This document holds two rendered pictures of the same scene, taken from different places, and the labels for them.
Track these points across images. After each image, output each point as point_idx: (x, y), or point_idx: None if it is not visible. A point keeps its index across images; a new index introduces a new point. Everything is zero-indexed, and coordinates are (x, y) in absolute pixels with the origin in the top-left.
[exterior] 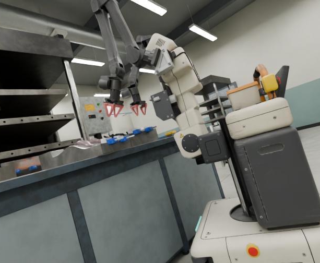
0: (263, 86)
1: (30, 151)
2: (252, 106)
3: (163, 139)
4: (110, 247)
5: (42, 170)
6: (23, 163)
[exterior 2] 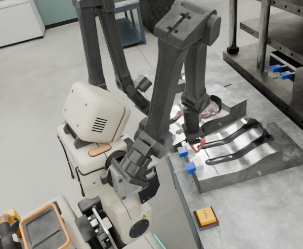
0: (19, 218)
1: (291, 56)
2: (38, 206)
3: (183, 193)
4: (173, 170)
5: (290, 84)
6: (281, 64)
